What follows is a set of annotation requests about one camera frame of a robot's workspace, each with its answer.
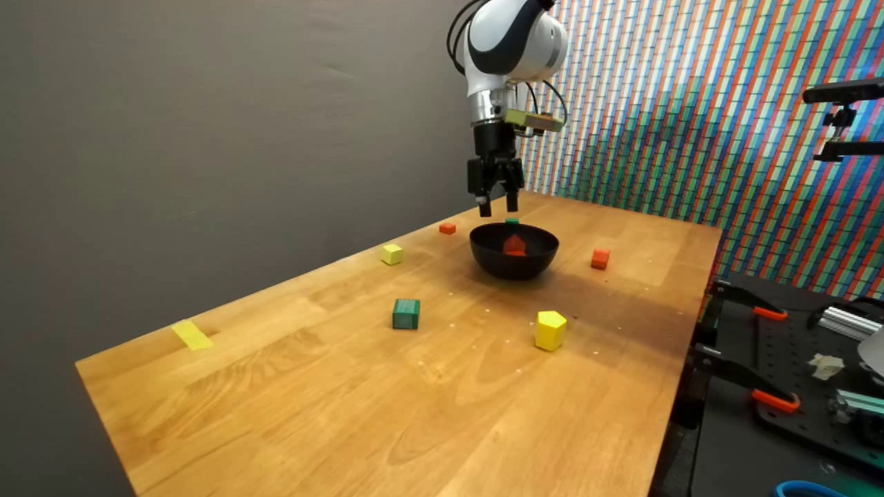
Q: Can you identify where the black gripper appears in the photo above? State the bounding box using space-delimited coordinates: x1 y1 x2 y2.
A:
467 121 525 218

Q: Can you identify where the black bowl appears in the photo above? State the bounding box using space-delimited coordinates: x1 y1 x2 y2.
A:
469 223 558 283

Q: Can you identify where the red wooden block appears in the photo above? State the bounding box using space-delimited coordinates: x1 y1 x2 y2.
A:
503 236 529 258

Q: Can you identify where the orange wooden block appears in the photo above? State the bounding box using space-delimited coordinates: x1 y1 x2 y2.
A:
591 250 612 270

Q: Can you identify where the lime green wooden block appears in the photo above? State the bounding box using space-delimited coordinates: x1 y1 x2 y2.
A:
382 244 405 266

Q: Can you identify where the yellow block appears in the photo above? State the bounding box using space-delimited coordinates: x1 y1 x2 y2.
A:
534 309 569 352

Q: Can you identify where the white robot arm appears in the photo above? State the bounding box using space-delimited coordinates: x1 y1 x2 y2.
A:
447 0 566 218

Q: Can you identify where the yellow tape strip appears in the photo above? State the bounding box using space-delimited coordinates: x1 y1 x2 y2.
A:
171 320 214 352

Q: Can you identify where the black perforated tool board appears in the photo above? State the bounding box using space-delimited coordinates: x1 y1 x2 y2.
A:
701 280 884 478

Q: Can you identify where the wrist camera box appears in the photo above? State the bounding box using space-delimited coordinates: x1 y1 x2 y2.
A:
503 112 565 132

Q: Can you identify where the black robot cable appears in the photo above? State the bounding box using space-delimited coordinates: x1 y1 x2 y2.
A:
446 0 486 77

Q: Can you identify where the black clamp orange handle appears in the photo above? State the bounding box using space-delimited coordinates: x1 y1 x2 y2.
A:
714 280 790 323

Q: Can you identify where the black camera stand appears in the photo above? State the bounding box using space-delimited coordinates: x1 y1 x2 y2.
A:
802 77 884 164

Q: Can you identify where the blue scissors handle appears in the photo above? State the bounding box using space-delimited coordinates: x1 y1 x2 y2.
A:
773 480 847 497

